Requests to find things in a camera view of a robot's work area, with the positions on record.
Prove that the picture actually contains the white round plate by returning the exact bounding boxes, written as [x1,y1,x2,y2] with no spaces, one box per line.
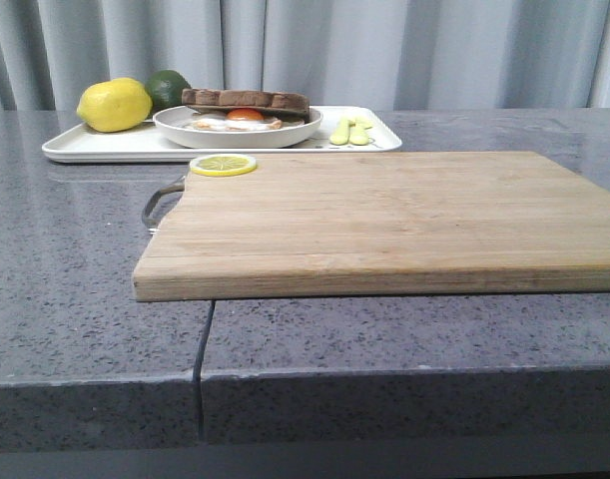
[153,106,323,150]

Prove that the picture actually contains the white bread slice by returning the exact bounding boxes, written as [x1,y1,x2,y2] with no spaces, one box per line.
[181,88,309,119]

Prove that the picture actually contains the white bear tray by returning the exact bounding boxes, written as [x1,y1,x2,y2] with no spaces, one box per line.
[42,106,402,164]

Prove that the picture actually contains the light green plastic fork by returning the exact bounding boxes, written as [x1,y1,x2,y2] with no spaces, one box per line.
[328,117,354,146]

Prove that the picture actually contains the yellow lemon slice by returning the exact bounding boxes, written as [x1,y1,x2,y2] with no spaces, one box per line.
[189,154,258,177]

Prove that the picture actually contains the light green plastic knife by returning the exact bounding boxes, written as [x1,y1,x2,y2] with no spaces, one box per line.
[348,117,372,146]

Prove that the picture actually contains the fried egg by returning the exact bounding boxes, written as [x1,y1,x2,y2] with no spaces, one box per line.
[188,108,283,132]

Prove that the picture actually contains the wooden cutting board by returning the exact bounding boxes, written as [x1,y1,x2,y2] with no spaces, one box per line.
[133,152,610,301]

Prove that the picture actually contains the green lime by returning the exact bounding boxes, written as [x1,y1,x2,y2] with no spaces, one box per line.
[145,70,191,113]

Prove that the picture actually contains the grey curtain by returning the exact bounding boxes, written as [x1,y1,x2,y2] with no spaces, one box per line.
[0,1,610,110]

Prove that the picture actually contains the metal cutting board handle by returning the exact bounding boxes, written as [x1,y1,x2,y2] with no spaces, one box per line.
[141,176,186,235]

